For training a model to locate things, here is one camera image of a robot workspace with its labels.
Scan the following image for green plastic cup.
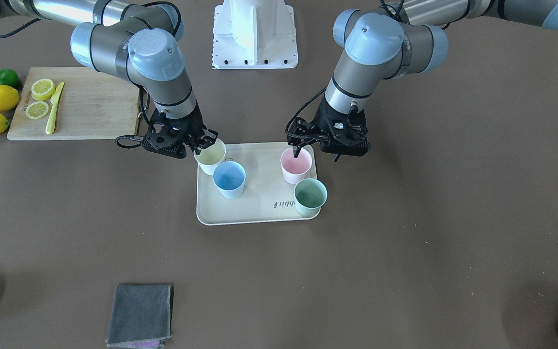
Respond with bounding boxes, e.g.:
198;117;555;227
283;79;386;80
294;178;328;217

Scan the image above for lemon slice lower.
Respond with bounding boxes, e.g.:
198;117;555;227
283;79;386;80
25;101;49;120

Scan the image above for green lime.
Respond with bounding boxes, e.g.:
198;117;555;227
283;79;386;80
0;69;20;89

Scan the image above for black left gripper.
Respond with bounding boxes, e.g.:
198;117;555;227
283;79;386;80
286;99;371;161

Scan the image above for lemon slice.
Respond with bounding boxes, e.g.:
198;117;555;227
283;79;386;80
31;78;56;101
25;101;49;120

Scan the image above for cream rabbit tray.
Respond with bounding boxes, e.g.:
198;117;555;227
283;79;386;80
196;142;320;225

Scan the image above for yellow plastic knife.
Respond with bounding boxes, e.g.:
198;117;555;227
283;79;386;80
45;81;65;135

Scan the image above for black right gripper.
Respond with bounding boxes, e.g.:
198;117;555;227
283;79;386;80
141;108;218;159

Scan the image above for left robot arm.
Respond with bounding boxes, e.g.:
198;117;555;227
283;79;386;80
286;0;558;158

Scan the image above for blue plastic cup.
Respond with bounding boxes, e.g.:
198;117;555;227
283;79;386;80
213;161;246;199

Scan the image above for wooden cutting board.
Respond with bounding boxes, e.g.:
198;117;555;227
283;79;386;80
7;67;138;141

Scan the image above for lemon slice upper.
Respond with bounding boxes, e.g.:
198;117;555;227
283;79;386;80
31;78;56;101

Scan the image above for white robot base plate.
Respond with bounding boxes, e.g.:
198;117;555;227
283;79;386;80
211;0;299;69

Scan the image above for pale yellow plastic cup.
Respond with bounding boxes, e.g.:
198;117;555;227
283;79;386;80
193;138;226;176

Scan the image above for grey folded cloth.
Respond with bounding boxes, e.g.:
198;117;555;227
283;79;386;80
106;284;173;349

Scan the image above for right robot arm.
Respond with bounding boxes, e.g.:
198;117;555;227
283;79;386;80
0;0;217;159

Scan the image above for pink plastic cup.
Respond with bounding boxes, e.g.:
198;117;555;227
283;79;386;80
280;148;313;185

